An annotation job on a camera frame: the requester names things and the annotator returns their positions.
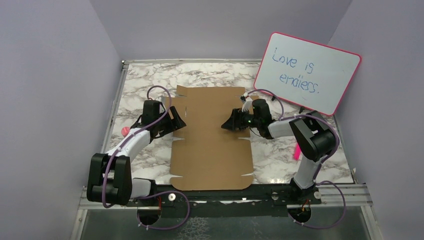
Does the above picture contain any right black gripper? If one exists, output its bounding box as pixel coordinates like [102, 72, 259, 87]
[220, 107, 260, 132]

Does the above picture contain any brown cardboard box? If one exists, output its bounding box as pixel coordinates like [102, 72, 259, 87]
[169, 85, 254, 191]

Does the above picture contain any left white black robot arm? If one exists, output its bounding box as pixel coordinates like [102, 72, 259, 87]
[86, 100, 186, 208]

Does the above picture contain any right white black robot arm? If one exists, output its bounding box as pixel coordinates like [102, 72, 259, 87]
[221, 99, 340, 204]

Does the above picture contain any pink capped small bottle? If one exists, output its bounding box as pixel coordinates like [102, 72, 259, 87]
[121, 126, 131, 137]

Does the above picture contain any pink marker pen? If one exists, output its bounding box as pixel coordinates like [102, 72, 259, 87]
[293, 143, 302, 161]

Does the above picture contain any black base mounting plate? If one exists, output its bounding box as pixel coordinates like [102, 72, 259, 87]
[113, 183, 321, 220]

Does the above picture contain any pink framed whiteboard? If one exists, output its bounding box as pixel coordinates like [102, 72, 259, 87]
[253, 32, 362, 116]

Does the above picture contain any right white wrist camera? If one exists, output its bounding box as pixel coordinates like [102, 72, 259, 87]
[240, 94, 253, 112]

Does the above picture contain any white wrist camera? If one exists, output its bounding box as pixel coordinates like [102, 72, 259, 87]
[240, 94, 253, 112]
[159, 95, 170, 105]

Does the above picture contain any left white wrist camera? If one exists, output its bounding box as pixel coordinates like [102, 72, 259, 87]
[159, 95, 170, 105]

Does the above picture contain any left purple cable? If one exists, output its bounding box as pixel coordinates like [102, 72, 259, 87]
[101, 85, 191, 231]

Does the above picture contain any purple cable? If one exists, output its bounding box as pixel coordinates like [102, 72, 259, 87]
[243, 89, 347, 231]
[101, 85, 191, 231]

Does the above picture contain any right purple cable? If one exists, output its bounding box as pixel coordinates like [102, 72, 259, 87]
[243, 89, 347, 231]

